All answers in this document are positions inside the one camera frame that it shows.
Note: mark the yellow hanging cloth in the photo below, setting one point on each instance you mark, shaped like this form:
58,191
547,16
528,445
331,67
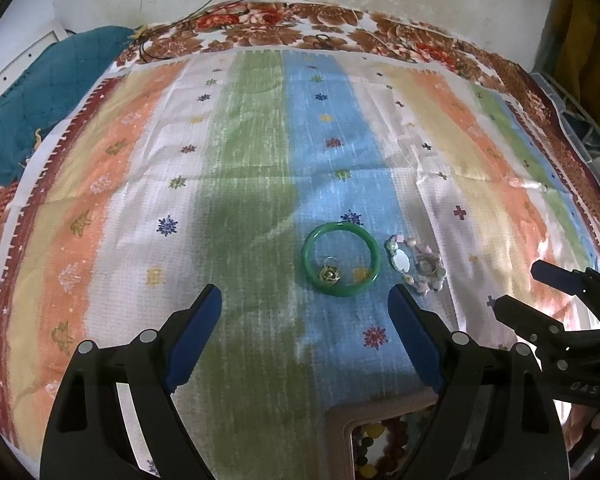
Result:
570,50

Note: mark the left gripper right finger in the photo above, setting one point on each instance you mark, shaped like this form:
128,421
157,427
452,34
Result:
494,417

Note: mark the teal quilted pillow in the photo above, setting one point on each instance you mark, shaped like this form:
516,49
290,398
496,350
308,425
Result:
49,89

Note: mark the striped colourful woven cloth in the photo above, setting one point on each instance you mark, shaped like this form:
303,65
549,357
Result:
214,169

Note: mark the metal jewelry tin box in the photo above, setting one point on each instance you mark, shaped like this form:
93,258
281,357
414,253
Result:
372,439

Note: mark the green jade bangle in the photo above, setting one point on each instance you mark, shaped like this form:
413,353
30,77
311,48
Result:
340,259

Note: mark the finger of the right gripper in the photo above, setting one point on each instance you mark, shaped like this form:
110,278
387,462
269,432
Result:
528,323
583,284

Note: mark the brown floral bedsheet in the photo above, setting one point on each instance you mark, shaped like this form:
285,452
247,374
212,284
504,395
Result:
330,25

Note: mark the white board with holes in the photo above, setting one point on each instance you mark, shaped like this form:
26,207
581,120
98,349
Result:
48,34

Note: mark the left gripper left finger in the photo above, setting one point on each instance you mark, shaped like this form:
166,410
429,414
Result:
86,436

